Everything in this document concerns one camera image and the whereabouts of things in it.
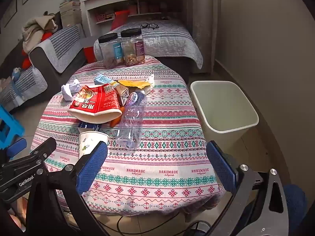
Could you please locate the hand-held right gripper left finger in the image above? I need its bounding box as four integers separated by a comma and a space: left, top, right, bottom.
27, 141, 109, 236

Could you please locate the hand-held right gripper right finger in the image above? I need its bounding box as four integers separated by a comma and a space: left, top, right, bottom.
206, 140, 289, 236

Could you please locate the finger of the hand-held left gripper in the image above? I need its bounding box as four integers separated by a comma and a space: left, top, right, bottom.
6, 138, 27, 158
25, 137, 57, 164

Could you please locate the white paper cup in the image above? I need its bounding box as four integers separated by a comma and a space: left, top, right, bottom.
79, 131, 109, 158

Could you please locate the orange peel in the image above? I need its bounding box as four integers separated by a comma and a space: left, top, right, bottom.
109, 106, 124, 127

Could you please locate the white plastic waste bin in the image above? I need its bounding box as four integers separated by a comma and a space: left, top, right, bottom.
190, 81, 259, 159

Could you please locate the blue plastic stool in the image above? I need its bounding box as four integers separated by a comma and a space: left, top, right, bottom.
0, 104, 25, 150

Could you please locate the blue biscuit box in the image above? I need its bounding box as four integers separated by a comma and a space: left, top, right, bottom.
78, 122, 101, 133

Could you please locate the clear plastic bottle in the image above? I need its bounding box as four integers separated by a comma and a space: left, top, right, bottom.
116, 91, 147, 150

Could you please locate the patterned red green tablecloth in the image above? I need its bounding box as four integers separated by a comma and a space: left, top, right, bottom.
30, 56, 223, 218

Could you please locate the grey quilted sofa cover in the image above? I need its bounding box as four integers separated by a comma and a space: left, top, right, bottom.
0, 66, 48, 110

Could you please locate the red instant noodle bowl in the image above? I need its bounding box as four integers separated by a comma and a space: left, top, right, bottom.
68, 84, 123, 124

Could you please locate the small beige drink carton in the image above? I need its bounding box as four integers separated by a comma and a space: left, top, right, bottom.
112, 81, 131, 107

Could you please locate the person's leg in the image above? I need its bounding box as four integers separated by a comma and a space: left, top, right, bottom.
282, 184, 308, 236

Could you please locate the dark grey sofa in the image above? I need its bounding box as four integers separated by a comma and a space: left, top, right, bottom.
0, 25, 87, 113

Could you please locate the light blue drink carton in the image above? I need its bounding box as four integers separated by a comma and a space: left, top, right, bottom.
94, 74, 112, 85

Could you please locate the yellow snack wrapper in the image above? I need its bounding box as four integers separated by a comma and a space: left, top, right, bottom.
118, 79, 150, 90

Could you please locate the grey striped sofa cover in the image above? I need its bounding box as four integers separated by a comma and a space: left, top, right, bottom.
29, 25, 84, 74

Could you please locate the white tissue orange print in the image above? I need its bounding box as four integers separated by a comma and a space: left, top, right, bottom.
145, 74, 155, 89

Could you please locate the clear jar teal label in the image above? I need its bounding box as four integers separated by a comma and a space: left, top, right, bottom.
98, 33, 124, 69

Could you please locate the pile of beige clothes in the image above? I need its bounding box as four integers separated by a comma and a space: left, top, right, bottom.
19, 13, 59, 53

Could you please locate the clear jar purple label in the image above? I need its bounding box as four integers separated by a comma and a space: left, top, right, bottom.
120, 29, 145, 66

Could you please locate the grey striped bed quilt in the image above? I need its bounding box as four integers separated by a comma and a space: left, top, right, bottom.
94, 20, 203, 70

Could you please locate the red pillow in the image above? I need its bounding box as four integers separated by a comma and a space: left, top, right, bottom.
111, 10, 130, 31

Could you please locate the black floor cable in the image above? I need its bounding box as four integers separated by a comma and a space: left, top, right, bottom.
61, 208, 214, 236

